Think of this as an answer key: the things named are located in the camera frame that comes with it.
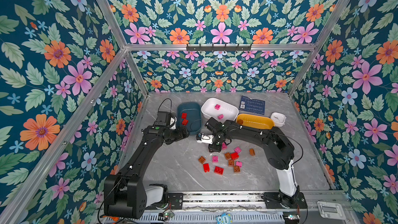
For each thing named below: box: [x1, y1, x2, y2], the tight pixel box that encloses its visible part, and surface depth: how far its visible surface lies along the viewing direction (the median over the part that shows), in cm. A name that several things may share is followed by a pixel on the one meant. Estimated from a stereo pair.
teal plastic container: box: [176, 101, 202, 135], surface depth 109 cm
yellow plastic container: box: [235, 113, 276, 130], surface depth 103 cm
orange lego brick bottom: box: [233, 165, 241, 173], surface depth 84 cm
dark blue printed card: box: [238, 95, 266, 116], surface depth 113 cm
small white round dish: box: [270, 112, 287, 128], surface depth 103 cm
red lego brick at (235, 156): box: [230, 151, 240, 161], surface depth 89 cm
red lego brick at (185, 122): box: [181, 112, 189, 126], surface depth 107 cm
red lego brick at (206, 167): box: [203, 163, 210, 173], surface depth 85 cm
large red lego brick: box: [214, 165, 225, 176], surface depth 84 cm
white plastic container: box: [201, 97, 239, 122], surface depth 110 cm
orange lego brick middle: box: [227, 159, 235, 167], surface depth 87 cm
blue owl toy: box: [215, 212, 233, 224], surface depth 69 cm
